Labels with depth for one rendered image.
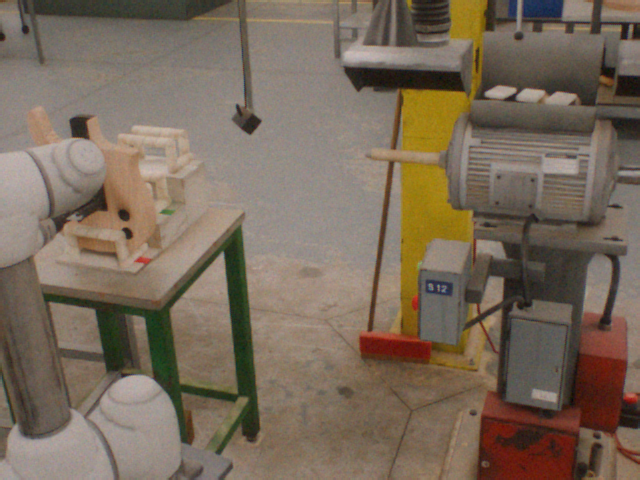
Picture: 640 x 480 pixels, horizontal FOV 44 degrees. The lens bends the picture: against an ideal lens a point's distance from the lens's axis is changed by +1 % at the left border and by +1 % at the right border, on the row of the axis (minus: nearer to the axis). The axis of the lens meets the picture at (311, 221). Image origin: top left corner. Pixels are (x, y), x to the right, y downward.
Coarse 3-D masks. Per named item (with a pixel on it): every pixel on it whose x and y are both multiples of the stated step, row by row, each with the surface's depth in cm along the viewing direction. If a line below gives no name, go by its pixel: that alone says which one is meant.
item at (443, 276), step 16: (448, 240) 193; (432, 256) 186; (448, 256) 186; (464, 256) 186; (432, 272) 181; (448, 272) 180; (464, 272) 183; (432, 288) 183; (448, 288) 181; (464, 288) 186; (432, 304) 185; (448, 304) 183; (464, 304) 190; (496, 304) 198; (432, 320) 186; (448, 320) 185; (464, 320) 193; (480, 320) 199; (432, 336) 188; (448, 336) 187
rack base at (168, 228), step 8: (168, 208) 241; (176, 208) 241; (184, 208) 245; (160, 216) 236; (168, 216) 236; (176, 216) 240; (184, 216) 245; (160, 224) 232; (168, 224) 236; (176, 224) 241; (184, 224) 246; (160, 232) 233; (168, 232) 237; (176, 232) 242; (152, 240) 234; (160, 240) 233; (168, 240) 238; (160, 248) 235
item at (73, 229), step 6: (66, 228) 226; (72, 228) 225; (78, 228) 225; (84, 228) 224; (90, 228) 224; (96, 228) 224; (102, 228) 223; (72, 234) 226; (78, 234) 225; (84, 234) 224; (90, 234) 223; (96, 234) 223; (102, 234) 222; (108, 234) 221; (114, 234) 221; (120, 234) 221; (114, 240) 221
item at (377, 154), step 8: (376, 152) 210; (384, 152) 209; (392, 152) 209; (400, 152) 208; (408, 152) 207; (416, 152) 207; (424, 152) 207; (384, 160) 210; (392, 160) 209; (400, 160) 208; (408, 160) 207; (416, 160) 207; (424, 160) 206; (432, 160) 205
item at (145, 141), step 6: (120, 138) 246; (126, 138) 245; (132, 138) 244; (138, 138) 244; (144, 138) 243; (150, 138) 242; (156, 138) 242; (162, 138) 242; (168, 138) 241; (132, 144) 245; (138, 144) 244; (144, 144) 243; (150, 144) 242; (156, 144) 242; (162, 144) 241; (168, 144) 240
